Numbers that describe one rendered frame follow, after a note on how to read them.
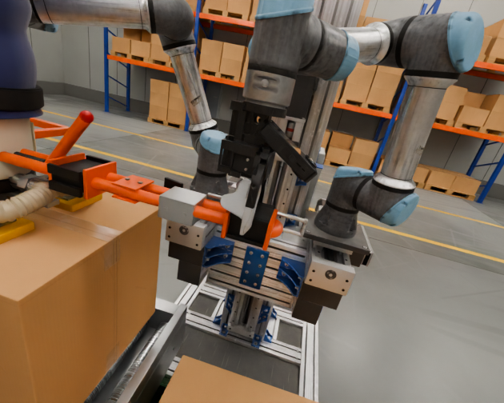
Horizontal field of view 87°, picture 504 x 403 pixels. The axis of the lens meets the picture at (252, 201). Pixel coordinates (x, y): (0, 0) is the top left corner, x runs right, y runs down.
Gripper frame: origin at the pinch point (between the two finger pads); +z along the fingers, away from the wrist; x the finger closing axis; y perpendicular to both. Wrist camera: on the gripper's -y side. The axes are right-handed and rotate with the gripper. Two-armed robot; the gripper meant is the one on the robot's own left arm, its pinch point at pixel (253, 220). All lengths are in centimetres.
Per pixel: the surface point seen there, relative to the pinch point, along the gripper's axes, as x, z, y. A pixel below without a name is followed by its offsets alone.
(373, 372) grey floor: -88, 122, -83
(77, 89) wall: -829, 97, 833
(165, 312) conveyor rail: -29, 63, 29
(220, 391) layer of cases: -11, 67, 0
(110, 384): -5, 73, 34
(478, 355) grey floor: -133, 122, -168
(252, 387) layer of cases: -16, 67, -10
